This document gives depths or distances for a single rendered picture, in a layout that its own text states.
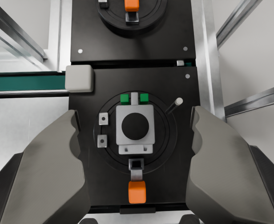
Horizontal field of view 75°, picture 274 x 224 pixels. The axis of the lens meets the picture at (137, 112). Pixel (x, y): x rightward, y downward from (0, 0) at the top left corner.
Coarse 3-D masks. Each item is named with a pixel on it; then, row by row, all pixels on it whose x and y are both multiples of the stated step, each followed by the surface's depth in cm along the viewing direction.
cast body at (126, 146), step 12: (132, 96) 25; (120, 108) 21; (132, 108) 21; (144, 108) 21; (120, 120) 20; (132, 120) 19; (144, 120) 19; (120, 132) 20; (132, 132) 19; (144, 132) 19; (120, 144) 20; (132, 144) 20; (144, 144) 23
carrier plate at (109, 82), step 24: (96, 72) 33; (120, 72) 33; (144, 72) 34; (168, 72) 34; (192, 72) 34; (72, 96) 33; (96, 96) 33; (168, 96) 33; (192, 96) 33; (96, 168) 31; (168, 168) 31; (96, 192) 30; (120, 192) 30; (168, 192) 30
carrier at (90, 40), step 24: (72, 0) 36; (96, 0) 34; (120, 0) 34; (144, 0) 34; (168, 0) 36; (72, 24) 35; (96, 24) 35; (120, 24) 33; (144, 24) 33; (168, 24) 35; (192, 24) 35; (72, 48) 34; (96, 48) 34; (120, 48) 34; (144, 48) 34; (168, 48) 34; (192, 48) 34
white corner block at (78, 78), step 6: (66, 66) 32; (72, 66) 32; (78, 66) 32; (84, 66) 32; (90, 66) 32; (66, 72) 31; (72, 72) 31; (78, 72) 31; (84, 72) 31; (90, 72) 32; (66, 78) 31; (72, 78) 31; (78, 78) 31; (84, 78) 31; (90, 78) 31; (66, 84) 31; (72, 84) 31; (78, 84) 31; (84, 84) 31; (90, 84) 31; (72, 90) 32; (78, 90) 32; (84, 90) 32; (90, 90) 32
